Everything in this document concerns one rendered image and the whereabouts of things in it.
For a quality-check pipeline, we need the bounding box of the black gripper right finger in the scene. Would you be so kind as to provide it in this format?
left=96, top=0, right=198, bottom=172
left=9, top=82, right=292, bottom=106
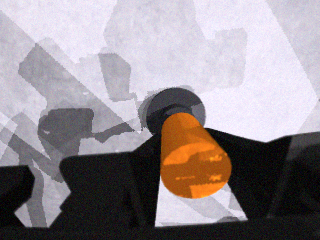
left=205, top=127, right=320, bottom=220

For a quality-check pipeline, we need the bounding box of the orange knob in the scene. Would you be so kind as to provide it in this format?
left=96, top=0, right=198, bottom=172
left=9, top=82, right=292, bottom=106
left=160, top=113, right=232, bottom=199

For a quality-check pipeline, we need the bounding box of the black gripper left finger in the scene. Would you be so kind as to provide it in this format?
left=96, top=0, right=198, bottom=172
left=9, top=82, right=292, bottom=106
left=59, top=132, right=161, bottom=227

